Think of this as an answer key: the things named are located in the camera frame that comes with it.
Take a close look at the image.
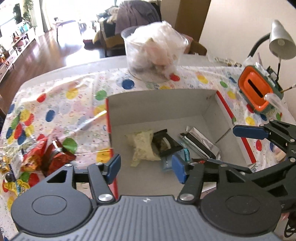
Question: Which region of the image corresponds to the grey blue snack packet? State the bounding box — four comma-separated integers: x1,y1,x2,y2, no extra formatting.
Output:
161,148,191,172

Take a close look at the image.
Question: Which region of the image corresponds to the dark brown snack packet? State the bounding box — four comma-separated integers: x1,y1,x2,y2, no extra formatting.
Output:
152,129,183,158

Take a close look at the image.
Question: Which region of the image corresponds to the pale yellow snack packet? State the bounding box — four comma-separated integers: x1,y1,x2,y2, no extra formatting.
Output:
125,130,161,167

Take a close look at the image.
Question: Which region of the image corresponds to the silver foil snack packet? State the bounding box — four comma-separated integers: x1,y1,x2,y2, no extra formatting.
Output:
180,126,221,160

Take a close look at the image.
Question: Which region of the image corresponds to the dark red chips bag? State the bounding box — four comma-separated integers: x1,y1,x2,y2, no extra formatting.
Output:
41,139,76,177

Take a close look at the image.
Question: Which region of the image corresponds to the yellow cartoon snack packet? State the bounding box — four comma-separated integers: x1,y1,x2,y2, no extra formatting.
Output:
3,179,31,196

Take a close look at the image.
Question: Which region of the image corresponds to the white blue snack packet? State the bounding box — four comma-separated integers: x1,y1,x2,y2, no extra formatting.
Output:
10,153,23,179

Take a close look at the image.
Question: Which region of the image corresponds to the yellow gold candy packet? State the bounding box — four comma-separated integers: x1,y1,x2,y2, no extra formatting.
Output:
0,156,11,174

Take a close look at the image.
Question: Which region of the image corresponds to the red white cardboard box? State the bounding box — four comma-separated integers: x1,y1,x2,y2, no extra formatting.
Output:
107,89,251,196

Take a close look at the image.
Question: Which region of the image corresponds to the orange green tissue holder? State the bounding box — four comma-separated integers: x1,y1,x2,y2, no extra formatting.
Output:
238,65,283,113

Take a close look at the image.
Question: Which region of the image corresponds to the colourful balloon tablecloth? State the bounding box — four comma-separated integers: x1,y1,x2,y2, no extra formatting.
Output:
0,66,296,241

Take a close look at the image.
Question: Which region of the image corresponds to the grey desk lamp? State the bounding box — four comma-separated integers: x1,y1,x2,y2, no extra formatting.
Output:
248,20,296,82

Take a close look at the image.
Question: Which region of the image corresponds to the clear tub with plastic bag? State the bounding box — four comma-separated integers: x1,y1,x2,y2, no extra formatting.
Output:
121,21,189,83

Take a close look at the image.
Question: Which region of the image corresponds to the wooden coffee table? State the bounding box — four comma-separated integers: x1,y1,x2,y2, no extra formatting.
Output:
54,18,82,42

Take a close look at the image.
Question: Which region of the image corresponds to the sofa with piled clothes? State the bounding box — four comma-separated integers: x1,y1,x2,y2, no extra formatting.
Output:
94,1,162,57

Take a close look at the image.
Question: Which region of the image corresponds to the wooden tv cabinet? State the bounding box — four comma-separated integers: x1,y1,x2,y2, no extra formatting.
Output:
1,28,36,81

